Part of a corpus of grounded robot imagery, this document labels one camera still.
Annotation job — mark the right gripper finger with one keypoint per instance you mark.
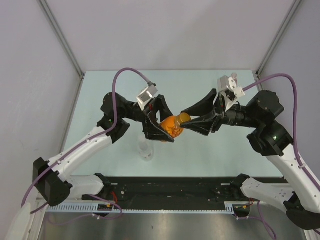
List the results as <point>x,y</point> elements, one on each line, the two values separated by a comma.
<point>202,125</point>
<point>204,106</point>

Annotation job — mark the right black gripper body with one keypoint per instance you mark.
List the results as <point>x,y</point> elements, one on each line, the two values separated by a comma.
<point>221,113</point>

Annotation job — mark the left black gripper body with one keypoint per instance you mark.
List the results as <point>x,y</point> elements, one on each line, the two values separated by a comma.
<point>153,105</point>

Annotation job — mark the small orange juice bottle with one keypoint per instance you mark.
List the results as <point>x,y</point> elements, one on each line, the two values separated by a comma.
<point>170,126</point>

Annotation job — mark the orange bottle cap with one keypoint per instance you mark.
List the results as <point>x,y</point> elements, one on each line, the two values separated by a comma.
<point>182,118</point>

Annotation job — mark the large orange tea bottle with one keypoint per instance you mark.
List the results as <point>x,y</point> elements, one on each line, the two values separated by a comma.
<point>234,76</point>

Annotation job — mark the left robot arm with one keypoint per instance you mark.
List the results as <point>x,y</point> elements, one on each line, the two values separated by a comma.
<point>51,177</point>

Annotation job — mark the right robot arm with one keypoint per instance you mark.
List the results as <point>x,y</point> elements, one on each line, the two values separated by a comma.
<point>301,203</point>

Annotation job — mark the clear water bottle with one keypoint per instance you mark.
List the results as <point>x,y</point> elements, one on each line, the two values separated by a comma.
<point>145,148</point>

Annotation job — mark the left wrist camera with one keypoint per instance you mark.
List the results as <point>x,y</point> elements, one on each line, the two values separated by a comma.
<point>146,95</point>

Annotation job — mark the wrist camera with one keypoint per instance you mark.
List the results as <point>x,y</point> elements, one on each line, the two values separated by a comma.
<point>146,95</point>
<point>230,90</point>

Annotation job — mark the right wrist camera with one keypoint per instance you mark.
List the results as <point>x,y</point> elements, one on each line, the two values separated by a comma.
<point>230,90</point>

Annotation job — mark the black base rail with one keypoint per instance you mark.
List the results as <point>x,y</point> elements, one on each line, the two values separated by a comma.
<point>175,193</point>

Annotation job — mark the white slotted cable duct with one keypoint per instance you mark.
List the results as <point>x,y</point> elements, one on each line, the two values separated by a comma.
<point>104,208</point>

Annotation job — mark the right aluminium frame post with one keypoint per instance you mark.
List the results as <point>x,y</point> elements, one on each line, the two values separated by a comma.
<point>294,8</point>

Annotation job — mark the aluminium frame post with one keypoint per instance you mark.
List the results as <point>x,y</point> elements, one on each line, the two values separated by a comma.
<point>294,8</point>
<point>57,30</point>

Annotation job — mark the left aluminium frame post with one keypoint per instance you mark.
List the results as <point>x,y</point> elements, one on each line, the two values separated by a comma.
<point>57,30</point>

